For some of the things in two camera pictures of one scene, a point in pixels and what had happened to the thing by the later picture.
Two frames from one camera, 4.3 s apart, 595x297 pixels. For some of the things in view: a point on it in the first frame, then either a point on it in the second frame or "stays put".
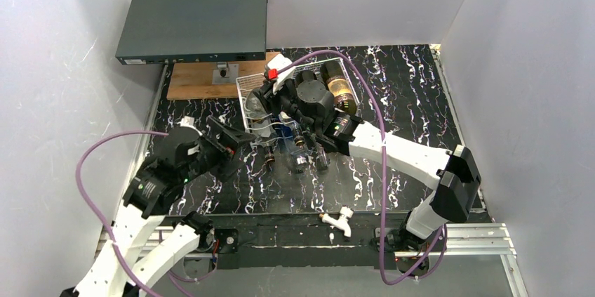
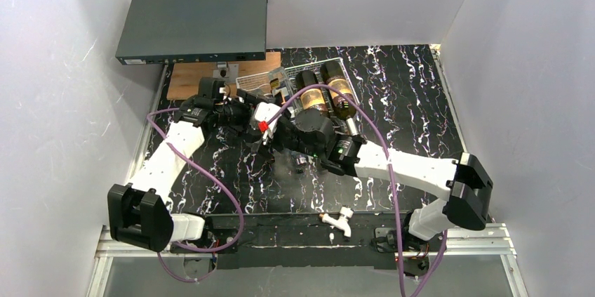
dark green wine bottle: (339, 87) stays put
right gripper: (271, 97) -> (281, 132)
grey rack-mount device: (196, 23) stays put
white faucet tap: (342, 222) stays put
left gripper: (222, 135) -> (242, 111)
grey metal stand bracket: (226, 74) stays put
